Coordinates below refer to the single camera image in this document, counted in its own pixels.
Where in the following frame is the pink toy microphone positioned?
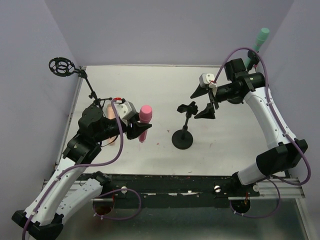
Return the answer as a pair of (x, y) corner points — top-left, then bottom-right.
(138, 105), (153, 143)

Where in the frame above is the black round-base clamp stand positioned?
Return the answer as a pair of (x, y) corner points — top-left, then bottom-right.
(171, 101), (198, 150)

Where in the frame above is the mint green toy microphone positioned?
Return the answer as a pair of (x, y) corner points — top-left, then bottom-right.
(244, 27), (270, 68)

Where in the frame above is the black round-base clip mic stand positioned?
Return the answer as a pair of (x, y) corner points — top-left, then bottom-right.
(246, 50), (260, 71)

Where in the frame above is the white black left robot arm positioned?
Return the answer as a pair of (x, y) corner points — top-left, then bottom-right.
(11, 99), (152, 240)

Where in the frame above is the black robot base mounting bar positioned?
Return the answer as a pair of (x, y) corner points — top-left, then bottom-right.
(81, 171), (266, 210)

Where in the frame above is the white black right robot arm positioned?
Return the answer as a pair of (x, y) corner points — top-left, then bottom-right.
(190, 58), (308, 186)

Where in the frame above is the beige toy microphone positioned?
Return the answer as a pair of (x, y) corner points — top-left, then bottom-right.
(106, 104), (117, 146)

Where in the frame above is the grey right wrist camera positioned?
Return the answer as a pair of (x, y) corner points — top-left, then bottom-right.
(199, 73), (217, 89)

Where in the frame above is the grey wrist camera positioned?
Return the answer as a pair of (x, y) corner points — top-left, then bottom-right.
(199, 73), (217, 89)
(115, 101), (137, 121)

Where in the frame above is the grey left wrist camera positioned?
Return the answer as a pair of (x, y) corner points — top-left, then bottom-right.
(115, 101), (137, 121)

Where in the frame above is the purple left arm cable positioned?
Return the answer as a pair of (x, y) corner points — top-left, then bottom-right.
(21, 98), (142, 240)

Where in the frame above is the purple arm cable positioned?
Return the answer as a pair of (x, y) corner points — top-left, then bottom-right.
(21, 98), (142, 240)
(214, 46), (312, 218)

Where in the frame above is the black tripod shock-mount stand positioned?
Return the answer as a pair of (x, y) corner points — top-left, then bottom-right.
(47, 56), (113, 111)

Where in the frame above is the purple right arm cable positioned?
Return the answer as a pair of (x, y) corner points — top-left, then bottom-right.
(214, 46), (312, 218)

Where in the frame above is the aluminium extrusion rail frame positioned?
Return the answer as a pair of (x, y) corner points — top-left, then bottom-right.
(27, 65), (311, 240)

